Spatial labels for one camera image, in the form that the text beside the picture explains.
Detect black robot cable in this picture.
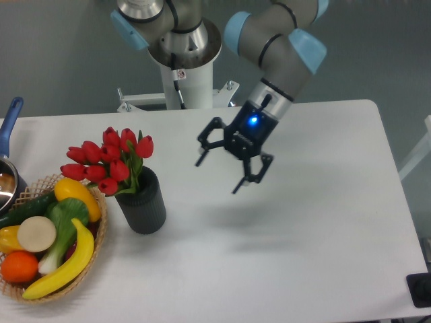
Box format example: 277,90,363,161
170,52,188,110

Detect yellow plastic lemon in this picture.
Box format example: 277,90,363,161
54,178,102,223

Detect white metal base frame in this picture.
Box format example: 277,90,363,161
117,80,240,113

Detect yellow plastic pepper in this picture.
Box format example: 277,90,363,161
0,225,24,254

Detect orange plastic orange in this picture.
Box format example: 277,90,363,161
1,251,38,283

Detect green plastic cucumber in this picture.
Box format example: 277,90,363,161
1,191,57,229

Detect green plastic bok choy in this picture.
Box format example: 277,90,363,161
38,198,89,276

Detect white frame at right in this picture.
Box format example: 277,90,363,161
398,115,430,181

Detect beige round disc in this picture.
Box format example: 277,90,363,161
17,216,57,252

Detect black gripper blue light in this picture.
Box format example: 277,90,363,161
194,100,280,195

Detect black device at edge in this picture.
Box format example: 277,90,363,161
406,273,430,308

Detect red tulip bouquet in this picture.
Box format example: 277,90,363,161
60,127,154,196

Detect blue handled saucepan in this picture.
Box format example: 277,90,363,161
1,97,27,215

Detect woven wicker basket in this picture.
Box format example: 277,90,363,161
1,174,108,304

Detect yellow plastic banana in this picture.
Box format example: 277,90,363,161
22,218,94,300

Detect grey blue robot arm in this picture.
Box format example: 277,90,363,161
110,1,328,185

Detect dark grey ribbed vase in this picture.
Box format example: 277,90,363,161
115,166,166,235

